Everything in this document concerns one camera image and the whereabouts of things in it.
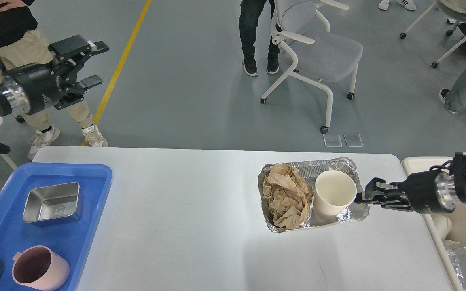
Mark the person in black sneakers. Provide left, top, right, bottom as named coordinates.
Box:
left=239, top=0, right=280, bottom=77

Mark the grey white office chair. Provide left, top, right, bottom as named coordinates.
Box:
left=260, top=0, right=363, bottom=134

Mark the pink ribbed mug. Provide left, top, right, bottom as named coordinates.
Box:
left=11, top=245, right=70, bottom=291

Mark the white paper cup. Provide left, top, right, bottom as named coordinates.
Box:
left=312, top=170, right=357, bottom=217

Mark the aluminium foil tray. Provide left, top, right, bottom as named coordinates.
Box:
left=258, top=157, right=370, bottom=233

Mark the blue plastic tray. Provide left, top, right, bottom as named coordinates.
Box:
left=0, top=163, right=112, bottom=291

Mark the person with striped sneakers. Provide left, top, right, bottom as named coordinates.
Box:
left=379, top=0, right=417, bottom=11

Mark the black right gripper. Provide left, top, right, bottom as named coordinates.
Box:
left=354, top=170, right=458, bottom=214

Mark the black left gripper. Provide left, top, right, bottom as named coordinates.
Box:
left=2, top=35, right=109, bottom=115

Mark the brown paper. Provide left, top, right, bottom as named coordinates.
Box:
left=263, top=163, right=314, bottom=230

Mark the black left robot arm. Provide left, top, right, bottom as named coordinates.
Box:
left=0, top=35, right=109, bottom=116

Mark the stainless steel rectangular tray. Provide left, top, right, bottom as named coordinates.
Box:
left=22, top=182, right=83, bottom=226

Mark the person in khaki trousers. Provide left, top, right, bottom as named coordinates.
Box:
left=0, top=0, right=109, bottom=160

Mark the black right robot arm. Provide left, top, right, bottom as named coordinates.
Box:
left=354, top=152, right=466, bottom=214

